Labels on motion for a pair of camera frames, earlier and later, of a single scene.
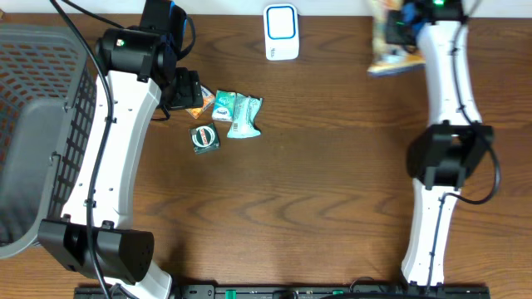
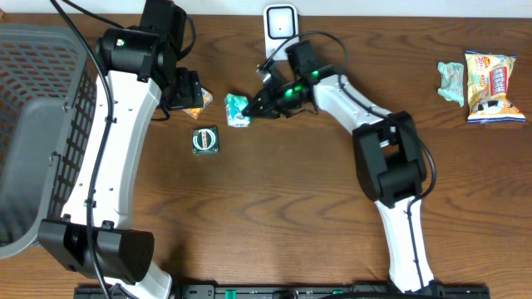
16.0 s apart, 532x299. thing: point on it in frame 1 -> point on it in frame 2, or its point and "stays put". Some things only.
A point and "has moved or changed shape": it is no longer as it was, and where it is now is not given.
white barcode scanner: x=281 y=31 stays put
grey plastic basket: x=47 y=100 stays put
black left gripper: x=191 y=94 stays put
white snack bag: x=386 y=57 -> x=488 y=75
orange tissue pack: x=208 y=100 stays put
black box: x=204 y=139 stays put
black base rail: x=300 y=292 stays put
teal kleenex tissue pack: x=224 y=106 -> x=235 y=104
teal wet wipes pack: x=247 y=110 has moved or changed shape
